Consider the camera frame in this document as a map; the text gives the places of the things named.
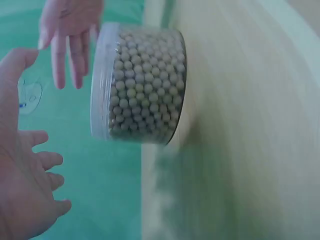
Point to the person's right hand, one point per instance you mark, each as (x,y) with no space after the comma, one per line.
(70,22)

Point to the person's left hand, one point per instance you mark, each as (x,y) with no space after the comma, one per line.
(17,162)

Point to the clear plastic jar lid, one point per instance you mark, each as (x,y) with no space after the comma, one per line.
(102,82)

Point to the clear plastic jar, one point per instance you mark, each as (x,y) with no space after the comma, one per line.
(150,85)

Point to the pile of beige beads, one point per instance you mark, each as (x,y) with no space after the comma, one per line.
(150,87)

